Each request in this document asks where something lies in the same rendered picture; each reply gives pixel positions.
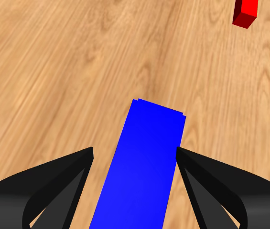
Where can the blue hollow socket block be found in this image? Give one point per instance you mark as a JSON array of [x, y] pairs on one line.
[[139, 167]]

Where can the thin red peg bar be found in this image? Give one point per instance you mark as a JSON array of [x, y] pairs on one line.
[[247, 9]]

